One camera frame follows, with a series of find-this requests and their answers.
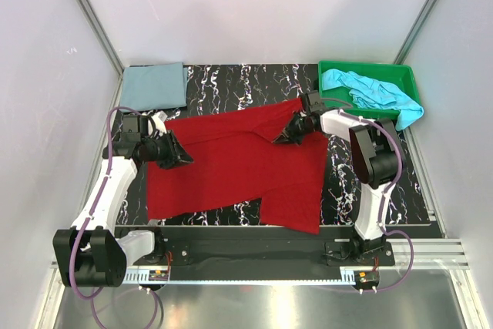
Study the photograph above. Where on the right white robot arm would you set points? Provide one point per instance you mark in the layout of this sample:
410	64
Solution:
377	162

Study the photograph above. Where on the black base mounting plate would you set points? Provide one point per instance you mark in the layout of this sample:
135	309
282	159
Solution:
250	255

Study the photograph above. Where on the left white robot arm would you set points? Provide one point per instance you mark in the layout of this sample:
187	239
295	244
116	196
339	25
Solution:
108	205

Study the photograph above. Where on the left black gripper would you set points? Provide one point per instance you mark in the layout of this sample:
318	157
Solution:
176	152

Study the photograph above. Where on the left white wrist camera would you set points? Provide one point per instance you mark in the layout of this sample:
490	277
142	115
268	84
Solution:
159	119

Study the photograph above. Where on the red t shirt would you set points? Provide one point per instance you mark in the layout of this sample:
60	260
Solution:
235	159

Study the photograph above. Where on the green plastic bin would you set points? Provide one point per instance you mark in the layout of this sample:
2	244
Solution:
400	75

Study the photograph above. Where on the folded grey-blue t shirt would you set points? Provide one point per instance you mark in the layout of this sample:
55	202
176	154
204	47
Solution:
154	87

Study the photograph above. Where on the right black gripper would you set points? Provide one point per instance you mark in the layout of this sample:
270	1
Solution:
287	135

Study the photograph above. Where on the aluminium rail frame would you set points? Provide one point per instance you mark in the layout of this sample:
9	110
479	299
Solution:
420	255

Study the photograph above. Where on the crumpled cyan t shirt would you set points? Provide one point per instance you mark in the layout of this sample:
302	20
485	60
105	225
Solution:
368	93

